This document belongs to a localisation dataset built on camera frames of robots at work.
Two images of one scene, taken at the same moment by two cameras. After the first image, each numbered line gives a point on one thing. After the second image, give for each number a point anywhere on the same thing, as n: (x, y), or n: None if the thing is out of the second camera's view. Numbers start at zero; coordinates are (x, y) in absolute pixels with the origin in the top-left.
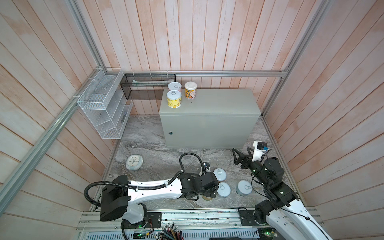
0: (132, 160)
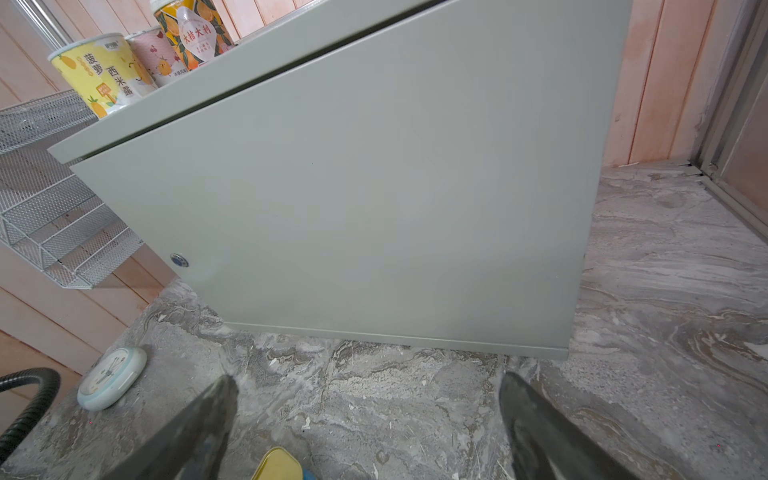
0: (112, 378)
